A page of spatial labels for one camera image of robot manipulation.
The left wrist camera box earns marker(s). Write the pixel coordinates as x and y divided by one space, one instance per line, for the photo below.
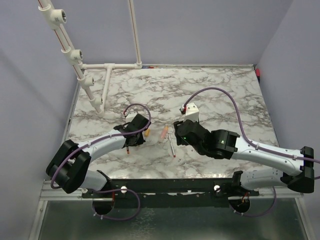
130 117

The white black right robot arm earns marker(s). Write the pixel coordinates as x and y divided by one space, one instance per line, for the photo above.
289 168

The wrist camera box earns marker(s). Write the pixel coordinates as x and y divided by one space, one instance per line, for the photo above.
130 117
190 112

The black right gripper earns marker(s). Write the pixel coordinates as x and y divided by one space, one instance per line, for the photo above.
179 141

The pink orange-tipped marker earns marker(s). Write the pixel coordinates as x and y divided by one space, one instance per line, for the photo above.
163 134

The red black corner clamp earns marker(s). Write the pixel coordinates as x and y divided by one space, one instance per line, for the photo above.
258 75

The white PVC pipe frame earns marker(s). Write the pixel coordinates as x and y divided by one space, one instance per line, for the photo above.
56 19

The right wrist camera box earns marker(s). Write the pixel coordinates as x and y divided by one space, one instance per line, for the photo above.
190 112

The aluminium rail frame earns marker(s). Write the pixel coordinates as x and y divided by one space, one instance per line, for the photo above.
49 194

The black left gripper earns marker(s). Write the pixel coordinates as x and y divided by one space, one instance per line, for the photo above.
140 141

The orange-yellow marker cap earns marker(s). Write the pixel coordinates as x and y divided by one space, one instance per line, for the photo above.
147 132

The white red-tipped pen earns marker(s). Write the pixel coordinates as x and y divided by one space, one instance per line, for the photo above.
171 145

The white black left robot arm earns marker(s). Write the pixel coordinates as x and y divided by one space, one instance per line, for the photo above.
69 168

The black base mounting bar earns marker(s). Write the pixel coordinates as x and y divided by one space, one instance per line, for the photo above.
183 192

